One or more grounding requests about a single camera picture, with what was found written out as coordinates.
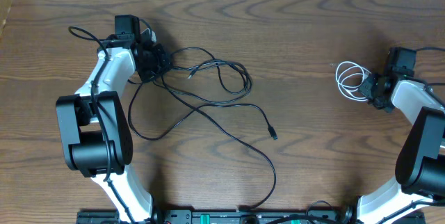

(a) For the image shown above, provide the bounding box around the black white braided cable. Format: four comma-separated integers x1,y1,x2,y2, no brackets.
152,58,277,213

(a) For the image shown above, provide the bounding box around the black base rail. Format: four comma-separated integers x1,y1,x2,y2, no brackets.
76,208,427,224

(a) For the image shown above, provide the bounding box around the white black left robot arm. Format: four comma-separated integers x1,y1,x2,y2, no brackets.
56,15,172,223

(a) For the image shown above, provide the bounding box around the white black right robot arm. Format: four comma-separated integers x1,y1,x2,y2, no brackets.
355,47,444,223

